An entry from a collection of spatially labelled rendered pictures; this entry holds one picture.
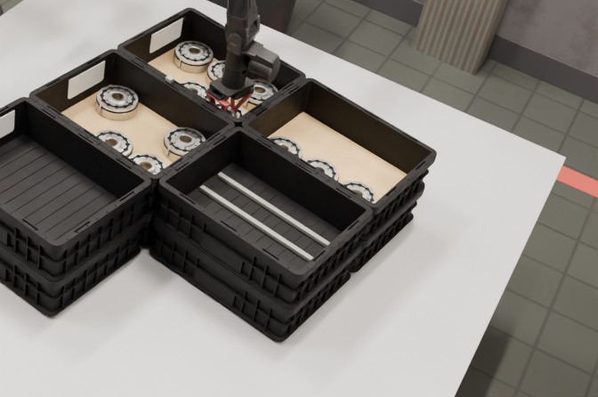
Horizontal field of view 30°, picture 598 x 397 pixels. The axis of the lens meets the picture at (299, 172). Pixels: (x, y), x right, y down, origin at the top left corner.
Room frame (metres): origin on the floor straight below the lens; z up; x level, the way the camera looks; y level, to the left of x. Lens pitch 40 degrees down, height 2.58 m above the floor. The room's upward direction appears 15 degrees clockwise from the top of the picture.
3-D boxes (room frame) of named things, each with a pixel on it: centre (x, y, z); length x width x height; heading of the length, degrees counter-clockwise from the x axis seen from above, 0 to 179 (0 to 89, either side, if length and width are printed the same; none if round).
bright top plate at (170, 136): (2.06, 0.28, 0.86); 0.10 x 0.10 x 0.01
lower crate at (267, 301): (1.86, 0.06, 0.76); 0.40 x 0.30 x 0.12; 64
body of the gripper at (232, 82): (2.20, 0.21, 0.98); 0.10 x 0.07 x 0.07; 149
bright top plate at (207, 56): (2.43, 0.35, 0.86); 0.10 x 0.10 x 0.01
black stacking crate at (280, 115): (2.13, -0.08, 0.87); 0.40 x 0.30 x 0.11; 64
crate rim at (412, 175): (2.13, -0.08, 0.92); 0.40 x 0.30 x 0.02; 64
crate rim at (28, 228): (1.77, 0.55, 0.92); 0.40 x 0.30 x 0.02; 64
